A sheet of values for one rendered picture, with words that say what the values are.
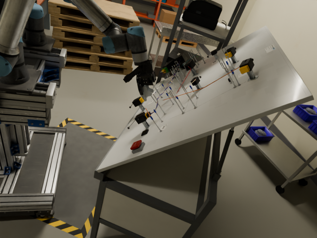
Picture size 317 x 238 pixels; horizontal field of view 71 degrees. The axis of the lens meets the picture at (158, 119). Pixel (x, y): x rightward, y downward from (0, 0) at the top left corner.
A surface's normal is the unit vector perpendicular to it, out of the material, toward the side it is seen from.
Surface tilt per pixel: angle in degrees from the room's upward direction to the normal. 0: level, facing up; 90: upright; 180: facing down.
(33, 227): 0
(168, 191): 0
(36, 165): 0
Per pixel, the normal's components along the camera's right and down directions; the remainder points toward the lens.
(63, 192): 0.26, -0.77
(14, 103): 0.18, 0.64
